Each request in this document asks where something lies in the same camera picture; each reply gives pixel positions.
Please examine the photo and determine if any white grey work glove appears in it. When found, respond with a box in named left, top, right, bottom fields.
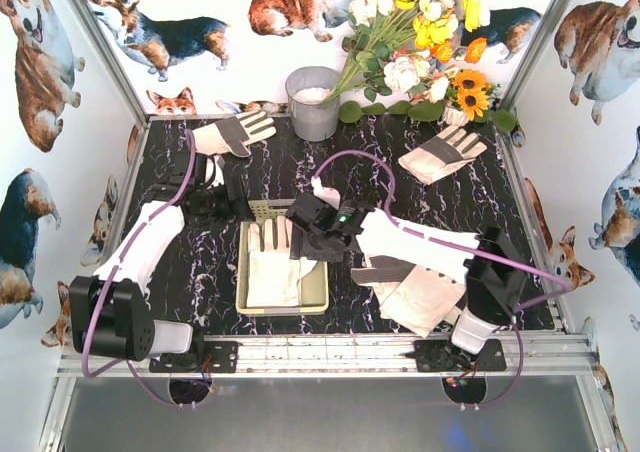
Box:
left=247, top=215, right=316, bottom=308

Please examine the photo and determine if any pale green storage basket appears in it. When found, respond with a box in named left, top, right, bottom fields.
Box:
left=236, top=199, right=329, bottom=316

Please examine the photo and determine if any white ribbed flower pot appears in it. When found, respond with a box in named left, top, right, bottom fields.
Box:
left=442, top=104, right=471, bottom=127

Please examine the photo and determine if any white grey glove back left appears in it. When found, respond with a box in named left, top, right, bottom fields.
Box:
left=193, top=111, right=276, bottom=158

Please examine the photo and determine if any white glove front right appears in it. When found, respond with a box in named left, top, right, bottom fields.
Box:
left=373, top=266, right=466, bottom=338

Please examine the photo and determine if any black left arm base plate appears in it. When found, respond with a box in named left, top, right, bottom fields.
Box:
left=149, top=340, right=239, bottom=373

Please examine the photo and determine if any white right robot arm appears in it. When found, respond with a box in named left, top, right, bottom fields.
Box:
left=286, top=193, right=526, bottom=355

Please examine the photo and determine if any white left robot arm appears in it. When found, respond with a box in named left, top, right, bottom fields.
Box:
left=69, top=153, right=253, bottom=361

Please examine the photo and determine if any white glove front centre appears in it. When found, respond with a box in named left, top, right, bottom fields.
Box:
left=350, top=255, right=415, bottom=286

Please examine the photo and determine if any artificial flower bouquet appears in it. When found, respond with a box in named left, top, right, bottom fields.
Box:
left=322, top=0, right=540, bottom=132

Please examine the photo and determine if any white grey glove back right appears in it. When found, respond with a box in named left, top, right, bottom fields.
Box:
left=398, top=125, right=487, bottom=185

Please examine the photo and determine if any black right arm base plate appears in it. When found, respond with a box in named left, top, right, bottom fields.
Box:
left=403, top=339, right=507, bottom=372

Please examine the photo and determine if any grey metal bucket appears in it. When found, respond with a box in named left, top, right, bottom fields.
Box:
left=285, top=66, right=340, bottom=142

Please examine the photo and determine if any aluminium front frame rail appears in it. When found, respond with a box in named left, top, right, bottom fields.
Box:
left=55, top=332, right=599, bottom=379

